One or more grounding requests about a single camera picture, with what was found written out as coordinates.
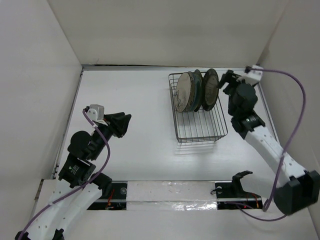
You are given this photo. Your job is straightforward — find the silver rimmed beige plate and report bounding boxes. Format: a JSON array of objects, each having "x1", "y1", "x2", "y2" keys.
[{"x1": 202, "y1": 68, "x2": 219, "y2": 112}]

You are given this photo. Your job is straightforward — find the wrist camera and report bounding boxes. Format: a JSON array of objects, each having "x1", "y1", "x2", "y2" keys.
[
  {"x1": 237, "y1": 65, "x2": 264, "y2": 86},
  {"x1": 84, "y1": 104, "x2": 105, "y2": 122}
]

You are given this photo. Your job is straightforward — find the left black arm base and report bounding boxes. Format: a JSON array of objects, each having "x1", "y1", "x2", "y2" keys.
[{"x1": 88, "y1": 173, "x2": 128, "y2": 211}]

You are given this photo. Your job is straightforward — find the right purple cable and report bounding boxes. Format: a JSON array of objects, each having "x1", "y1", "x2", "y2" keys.
[{"x1": 239, "y1": 68, "x2": 307, "y2": 222}]

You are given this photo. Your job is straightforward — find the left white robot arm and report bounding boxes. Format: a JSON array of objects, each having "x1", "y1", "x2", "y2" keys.
[{"x1": 15, "y1": 106, "x2": 132, "y2": 240}]

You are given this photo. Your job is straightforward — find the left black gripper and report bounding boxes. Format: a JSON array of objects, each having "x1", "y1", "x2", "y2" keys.
[{"x1": 90, "y1": 111, "x2": 131, "y2": 160}]

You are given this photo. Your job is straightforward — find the purple cable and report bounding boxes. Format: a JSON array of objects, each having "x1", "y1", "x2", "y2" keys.
[
  {"x1": 239, "y1": 68, "x2": 307, "y2": 222},
  {"x1": 16, "y1": 108, "x2": 111, "y2": 240}
]

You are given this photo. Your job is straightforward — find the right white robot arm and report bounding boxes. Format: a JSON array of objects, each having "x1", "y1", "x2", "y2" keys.
[{"x1": 217, "y1": 65, "x2": 320, "y2": 216}]

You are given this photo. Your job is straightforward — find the black wire dish rack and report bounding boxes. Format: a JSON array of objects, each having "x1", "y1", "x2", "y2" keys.
[{"x1": 168, "y1": 72, "x2": 228, "y2": 145}]

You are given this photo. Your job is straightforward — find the beige tree pattern plate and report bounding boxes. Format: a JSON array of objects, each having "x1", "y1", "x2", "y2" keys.
[{"x1": 174, "y1": 72, "x2": 192, "y2": 113}]

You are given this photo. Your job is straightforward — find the blue floral patterned plate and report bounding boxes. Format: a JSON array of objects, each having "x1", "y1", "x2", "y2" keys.
[{"x1": 183, "y1": 71, "x2": 197, "y2": 113}]

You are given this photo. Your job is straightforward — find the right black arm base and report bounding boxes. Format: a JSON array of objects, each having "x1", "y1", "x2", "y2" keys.
[{"x1": 210, "y1": 170, "x2": 263, "y2": 210}]

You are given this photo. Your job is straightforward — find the teal flower plate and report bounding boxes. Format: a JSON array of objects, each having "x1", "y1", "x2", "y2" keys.
[{"x1": 189, "y1": 69, "x2": 204, "y2": 112}]

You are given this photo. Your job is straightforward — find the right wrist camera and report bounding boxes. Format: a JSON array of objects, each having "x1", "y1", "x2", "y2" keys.
[{"x1": 237, "y1": 65, "x2": 264, "y2": 86}]

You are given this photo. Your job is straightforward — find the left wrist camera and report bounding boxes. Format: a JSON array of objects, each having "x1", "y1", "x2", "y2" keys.
[{"x1": 84, "y1": 104, "x2": 105, "y2": 122}]

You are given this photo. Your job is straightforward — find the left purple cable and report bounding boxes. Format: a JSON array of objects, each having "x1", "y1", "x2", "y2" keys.
[{"x1": 16, "y1": 108, "x2": 111, "y2": 240}]

